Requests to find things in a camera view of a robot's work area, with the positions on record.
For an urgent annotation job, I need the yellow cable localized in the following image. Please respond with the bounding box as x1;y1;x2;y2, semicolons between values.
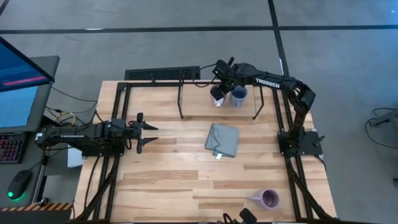
54;111;77;126

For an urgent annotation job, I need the grey framed laptop screen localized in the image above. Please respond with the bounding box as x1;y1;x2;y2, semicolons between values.
0;55;60;135

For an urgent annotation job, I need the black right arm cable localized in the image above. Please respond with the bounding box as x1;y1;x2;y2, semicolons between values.
188;63;219;88

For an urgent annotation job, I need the backlit black keyboard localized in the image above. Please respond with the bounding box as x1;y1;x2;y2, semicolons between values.
0;133;27;165

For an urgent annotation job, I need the grey side desk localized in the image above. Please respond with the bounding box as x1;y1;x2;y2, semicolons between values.
0;130;53;210

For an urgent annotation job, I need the black floor vent grille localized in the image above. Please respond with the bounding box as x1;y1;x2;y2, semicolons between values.
124;65;201;81

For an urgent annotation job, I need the folded grey towel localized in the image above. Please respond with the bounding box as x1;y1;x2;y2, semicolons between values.
204;123;241;161

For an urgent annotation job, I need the black device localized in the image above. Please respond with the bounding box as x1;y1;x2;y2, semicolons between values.
216;207;258;224

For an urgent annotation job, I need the black computer mouse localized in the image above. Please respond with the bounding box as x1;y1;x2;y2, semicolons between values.
6;169;33;201

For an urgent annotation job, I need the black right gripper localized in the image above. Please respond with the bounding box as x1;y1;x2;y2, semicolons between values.
212;57;249;100

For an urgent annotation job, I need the black floor equipment with cables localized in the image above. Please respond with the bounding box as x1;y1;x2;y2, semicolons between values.
365;107;398;150

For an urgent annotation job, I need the blue-grey mug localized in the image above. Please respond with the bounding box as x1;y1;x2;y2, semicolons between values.
229;85;249;108

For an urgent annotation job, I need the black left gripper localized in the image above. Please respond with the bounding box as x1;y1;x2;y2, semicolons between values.
124;111;160;155

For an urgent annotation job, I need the black aluminium table frame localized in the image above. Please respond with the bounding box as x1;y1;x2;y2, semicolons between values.
70;79;340;224

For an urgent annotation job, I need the dark monitor blue screen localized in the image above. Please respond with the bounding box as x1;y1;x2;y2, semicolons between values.
0;35;56;93

